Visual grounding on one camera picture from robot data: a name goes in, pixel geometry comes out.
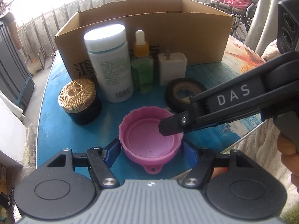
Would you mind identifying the black electrical tape roll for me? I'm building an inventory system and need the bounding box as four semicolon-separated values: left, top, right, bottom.
165;78;207;113

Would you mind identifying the pink plastic lid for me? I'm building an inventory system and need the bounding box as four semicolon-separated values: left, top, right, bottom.
119;106;184;175

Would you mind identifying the white power adapter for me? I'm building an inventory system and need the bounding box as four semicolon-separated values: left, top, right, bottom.
158;47;187;86

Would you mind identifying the green dropper bottle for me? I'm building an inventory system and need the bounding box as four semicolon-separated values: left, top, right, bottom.
131;30;154;94

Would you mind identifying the person's right hand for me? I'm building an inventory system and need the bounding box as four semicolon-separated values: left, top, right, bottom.
277;133;299;217

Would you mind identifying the black jar gold lid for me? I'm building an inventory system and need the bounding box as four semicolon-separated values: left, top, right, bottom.
58;78;102;125

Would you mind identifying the wheelchair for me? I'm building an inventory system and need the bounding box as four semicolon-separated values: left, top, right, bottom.
205;0;258;42

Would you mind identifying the cardboard box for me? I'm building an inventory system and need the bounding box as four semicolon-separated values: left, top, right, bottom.
54;0;233;80

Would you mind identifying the white cylindrical bottle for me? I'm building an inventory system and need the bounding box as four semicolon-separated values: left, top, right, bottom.
84;24;134;103

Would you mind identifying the dark grey cabinet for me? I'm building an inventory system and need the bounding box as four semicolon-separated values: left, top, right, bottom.
0;22;34;110

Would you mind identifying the metal rack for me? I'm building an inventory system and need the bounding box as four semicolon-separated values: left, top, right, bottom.
22;48;46;75

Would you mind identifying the balcony railing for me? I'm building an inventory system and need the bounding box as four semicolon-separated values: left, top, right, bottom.
9;0;211;56

